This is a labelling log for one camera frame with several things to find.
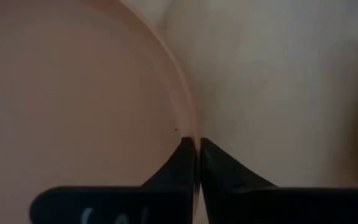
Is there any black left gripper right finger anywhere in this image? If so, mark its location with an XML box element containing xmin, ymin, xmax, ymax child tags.
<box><xmin>199</xmin><ymin>138</ymin><xmax>358</xmax><ymax>224</ymax></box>

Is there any peach plate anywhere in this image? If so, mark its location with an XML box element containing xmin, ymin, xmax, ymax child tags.
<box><xmin>0</xmin><ymin>0</ymin><xmax>201</xmax><ymax>224</ymax></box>

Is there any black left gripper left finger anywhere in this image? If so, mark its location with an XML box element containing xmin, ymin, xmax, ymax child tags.
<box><xmin>29</xmin><ymin>136</ymin><xmax>198</xmax><ymax>224</ymax></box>

